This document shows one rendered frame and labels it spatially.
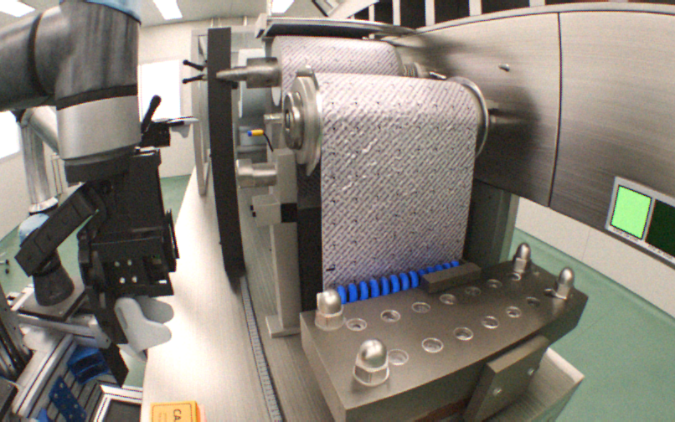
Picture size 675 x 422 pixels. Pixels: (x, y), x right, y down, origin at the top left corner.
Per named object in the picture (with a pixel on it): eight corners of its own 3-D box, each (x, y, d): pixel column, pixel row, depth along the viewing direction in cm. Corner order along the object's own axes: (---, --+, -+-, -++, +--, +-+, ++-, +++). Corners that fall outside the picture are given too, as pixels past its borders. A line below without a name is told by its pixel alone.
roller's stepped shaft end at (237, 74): (216, 84, 60) (216, 68, 59) (245, 81, 62) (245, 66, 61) (216, 82, 57) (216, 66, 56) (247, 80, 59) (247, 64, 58)
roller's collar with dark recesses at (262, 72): (245, 89, 64) (244, 59, 62) (273, 88, 66) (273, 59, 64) (248, 88, 58) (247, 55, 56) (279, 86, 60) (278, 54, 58)
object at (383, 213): (322, 290, 45) (320, 154, 39) (459, 259, 52) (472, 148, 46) (324, 291, 45) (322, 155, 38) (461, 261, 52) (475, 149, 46)
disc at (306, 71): (323, 174, 36) (295, 177, 50) (327, 174, 36) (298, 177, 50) (313, 47, 35) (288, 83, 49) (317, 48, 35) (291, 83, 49)
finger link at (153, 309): (184, 356, 30) (161, 282, 27) (135, 359, 28) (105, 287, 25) (185, 337, 32) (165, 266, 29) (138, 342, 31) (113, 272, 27)
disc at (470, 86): (491, 164, 44) (433, 167, 58) (492, 164, 45) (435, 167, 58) (479, 66, 43) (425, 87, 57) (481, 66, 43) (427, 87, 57)
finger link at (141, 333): (184, 377, 27) (157, 301, 24) (131, 379, 25) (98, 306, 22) (184, 356, 30) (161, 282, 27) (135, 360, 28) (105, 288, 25)
